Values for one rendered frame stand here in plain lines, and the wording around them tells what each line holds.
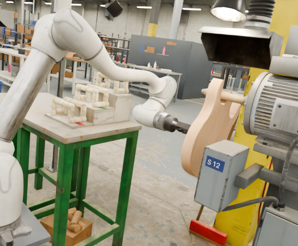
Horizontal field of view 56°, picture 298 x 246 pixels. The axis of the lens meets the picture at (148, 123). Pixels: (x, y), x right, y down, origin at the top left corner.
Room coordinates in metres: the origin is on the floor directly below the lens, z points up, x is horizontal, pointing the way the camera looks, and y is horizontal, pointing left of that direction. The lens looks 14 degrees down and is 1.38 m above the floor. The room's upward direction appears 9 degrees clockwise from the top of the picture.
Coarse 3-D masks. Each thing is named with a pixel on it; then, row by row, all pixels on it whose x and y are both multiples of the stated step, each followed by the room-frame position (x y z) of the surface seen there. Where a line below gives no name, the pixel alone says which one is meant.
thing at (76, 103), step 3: (66, 99) 1.63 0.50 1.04; (69, 99) 1.62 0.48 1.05; (72, 99) 1.61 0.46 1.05; (72, 102) 1.59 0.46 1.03; (75, 102) 1.58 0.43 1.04; (78, 102) 1.57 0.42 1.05; (81, 102) 1.56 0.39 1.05; (78, 105) 1.56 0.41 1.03; (81, 105) 1.54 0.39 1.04; (84, 105) 1.54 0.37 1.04
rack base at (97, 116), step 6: (84, 102) 1.71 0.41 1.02; (90, 102) 1.73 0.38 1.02; (78, 108) 1.65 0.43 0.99; (90, 108) 1.58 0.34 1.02; (96, 108) 1.60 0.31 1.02; (108, 108) 1.65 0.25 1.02; (114, 108) 1.68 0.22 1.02; (78, 114) 1.64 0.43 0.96; (90, 114) 1.58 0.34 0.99; (96, 114) 1.57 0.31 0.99; (102, 114) 1.61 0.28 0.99; (108, 114) 1.64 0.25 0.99; (90, 120) 1.57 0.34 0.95; (96, 120) 1.57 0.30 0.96; (102, 120) 1.61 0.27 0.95; (108, 120) 1.65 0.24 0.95
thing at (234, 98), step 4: (204, 92) 1.26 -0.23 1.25; (224, 92) 1.22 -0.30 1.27; (220, 96) 1.21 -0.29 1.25; (224, 96) 1.20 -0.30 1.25; (228, 96) 1.19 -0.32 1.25; (232, 96) 1.18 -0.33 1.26; (236, 96) 1.18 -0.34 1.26; (240, 96) 1.17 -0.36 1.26; (228, 100) 1.19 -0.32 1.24; (232, 100) 1.18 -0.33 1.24; (236, 100) 1.17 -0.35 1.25; (240, 100) 1.16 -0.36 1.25
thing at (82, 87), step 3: (78, 84) 1.70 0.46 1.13; (81, 84) 1.70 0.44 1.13; (78, 87) 1.69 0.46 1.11; (81, 87) 1.67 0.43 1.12; (84, 87) 1.66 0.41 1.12; (87, 87) 1.65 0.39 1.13; (90, 87) 1.64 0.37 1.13; (84, 90) 1.66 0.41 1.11; (87, 90) 1.64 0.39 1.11; (90, 90) 1.62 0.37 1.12; (93, 90) 1.61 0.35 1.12; (96, 90) 1.61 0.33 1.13
